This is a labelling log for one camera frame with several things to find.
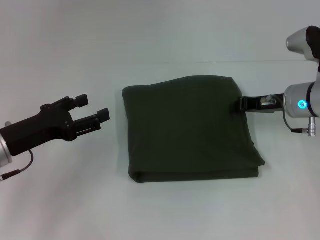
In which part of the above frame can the dark green printed T-shirt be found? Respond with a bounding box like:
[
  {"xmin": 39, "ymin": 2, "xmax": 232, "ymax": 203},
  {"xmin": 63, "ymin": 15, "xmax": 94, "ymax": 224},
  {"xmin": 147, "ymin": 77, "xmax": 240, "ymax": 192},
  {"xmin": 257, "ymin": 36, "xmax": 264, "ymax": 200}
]
[{"xmin": 121, "ymin": 75, "xmax": 266, "ymax": 185}]

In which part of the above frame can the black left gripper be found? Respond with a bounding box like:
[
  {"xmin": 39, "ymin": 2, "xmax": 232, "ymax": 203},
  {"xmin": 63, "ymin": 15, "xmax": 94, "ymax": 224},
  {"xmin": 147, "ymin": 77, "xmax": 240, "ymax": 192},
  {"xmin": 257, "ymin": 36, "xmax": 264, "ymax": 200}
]
[{"xmin": 0, "ymin": 93, "xmax": 111, "ymax": 158}]

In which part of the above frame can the arm cable with plug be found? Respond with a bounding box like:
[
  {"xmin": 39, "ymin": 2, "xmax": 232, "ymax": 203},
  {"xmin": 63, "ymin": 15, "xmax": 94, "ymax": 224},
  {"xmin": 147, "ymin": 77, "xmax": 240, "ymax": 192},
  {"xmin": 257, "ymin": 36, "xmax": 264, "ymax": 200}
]
[
  {"xmin": 0, "ymin": 149, "xmax": 35, "ymax": 182},
  {"xmin": 282, "ymin": 109, "xmax": 317, "ymax": 138}
]

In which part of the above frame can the right arm cable with plug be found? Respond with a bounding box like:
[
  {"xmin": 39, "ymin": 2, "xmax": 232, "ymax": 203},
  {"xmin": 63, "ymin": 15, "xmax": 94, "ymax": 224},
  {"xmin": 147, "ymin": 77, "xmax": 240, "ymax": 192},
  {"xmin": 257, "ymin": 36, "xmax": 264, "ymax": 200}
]
[{"xmin": 282, "ymin": 109, "xmax": 317, "ymax": 138}]

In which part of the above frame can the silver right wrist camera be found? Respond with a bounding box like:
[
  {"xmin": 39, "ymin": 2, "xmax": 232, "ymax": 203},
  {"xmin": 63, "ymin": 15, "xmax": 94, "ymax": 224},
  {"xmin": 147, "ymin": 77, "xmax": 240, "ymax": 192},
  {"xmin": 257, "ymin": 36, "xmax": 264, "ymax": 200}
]
[{"xmin": 285, "ymin": 25, "xmax": 320, "ymax": 74}]

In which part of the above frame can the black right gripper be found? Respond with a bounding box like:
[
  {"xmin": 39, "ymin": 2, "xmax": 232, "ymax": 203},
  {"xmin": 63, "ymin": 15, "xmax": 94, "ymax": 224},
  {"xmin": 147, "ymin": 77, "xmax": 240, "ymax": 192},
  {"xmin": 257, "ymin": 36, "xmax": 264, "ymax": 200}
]
[{"xmin": 229, "ymin": 93, "xmax": 286, "ymax": 115}]

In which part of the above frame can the left arm cable with plug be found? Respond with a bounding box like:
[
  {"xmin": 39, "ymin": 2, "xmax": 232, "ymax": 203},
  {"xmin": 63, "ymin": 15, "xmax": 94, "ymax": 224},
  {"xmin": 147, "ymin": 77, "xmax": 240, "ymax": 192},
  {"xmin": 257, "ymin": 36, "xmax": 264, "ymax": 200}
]
[{"xmin": 0, "ymin": 149, "xmax": 35, "ymax": 182}]

